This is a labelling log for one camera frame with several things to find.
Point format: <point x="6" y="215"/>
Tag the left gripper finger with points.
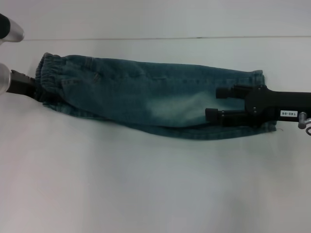
<point x="39" y="97"/>

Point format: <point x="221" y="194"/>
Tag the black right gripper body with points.
<point x="262" y="104"/>

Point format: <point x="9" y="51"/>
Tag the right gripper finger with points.
<point x="233" y="92"/>
<point x="230" y="118"/>

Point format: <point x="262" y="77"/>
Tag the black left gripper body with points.
<point x="22" y="83"/>

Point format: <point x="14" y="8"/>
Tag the blue denim shorts with embroidery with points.
<point x="145" y="97"/>

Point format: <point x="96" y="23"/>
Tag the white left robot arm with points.
<point x="3" y="77"/>

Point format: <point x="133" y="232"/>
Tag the metal clamp bolt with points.
<point x="303" y="121"/>

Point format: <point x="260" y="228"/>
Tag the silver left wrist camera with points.
<point x="14" y="31"/>

